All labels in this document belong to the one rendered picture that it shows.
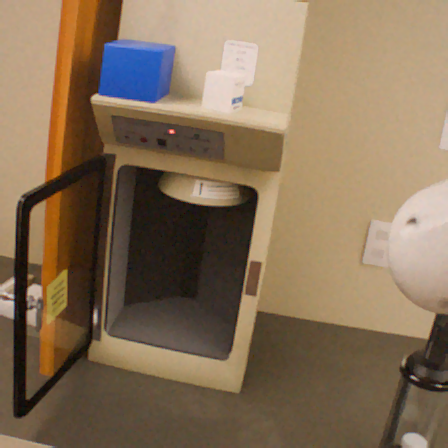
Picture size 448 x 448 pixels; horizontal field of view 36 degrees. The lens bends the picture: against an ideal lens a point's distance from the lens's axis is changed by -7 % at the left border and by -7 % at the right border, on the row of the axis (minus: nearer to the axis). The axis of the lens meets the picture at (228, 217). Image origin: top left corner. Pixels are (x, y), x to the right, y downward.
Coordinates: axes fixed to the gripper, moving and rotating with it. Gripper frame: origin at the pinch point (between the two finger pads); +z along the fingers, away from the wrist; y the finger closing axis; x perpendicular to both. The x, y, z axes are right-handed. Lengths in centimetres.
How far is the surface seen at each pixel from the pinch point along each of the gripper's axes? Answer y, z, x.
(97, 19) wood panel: -18, -40, -69
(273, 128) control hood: -4.7, -27.9, -33.9
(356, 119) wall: -60, -22, -19
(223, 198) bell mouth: -19.1, -10.5, -41.6
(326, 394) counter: -22.2, 28.4, -14.3
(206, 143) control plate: -10, -22, -45
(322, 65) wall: -60, -34, -29
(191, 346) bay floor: -18, 21, -43
